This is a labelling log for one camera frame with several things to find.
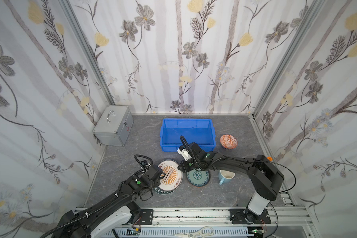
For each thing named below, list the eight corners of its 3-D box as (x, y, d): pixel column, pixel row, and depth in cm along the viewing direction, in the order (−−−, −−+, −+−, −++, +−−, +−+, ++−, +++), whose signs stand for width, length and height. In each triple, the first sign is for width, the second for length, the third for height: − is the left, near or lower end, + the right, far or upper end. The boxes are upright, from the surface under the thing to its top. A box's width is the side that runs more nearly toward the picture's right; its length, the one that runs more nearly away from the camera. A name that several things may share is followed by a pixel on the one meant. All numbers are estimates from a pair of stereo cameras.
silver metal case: (102, 146, 104) (91, 130, 90) (112, 121, 119) (104, 105, 105) (126, 146, 104) (118, 131, 90) (133, 121, 119) (127, 105, 105)
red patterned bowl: (226, 152, 101) (228, 148, 97) (217, 141, 107) (218, 137, 103) (237, 147, 104) (239, 143, 100) (227, 136, 110) (229, 132, 106)
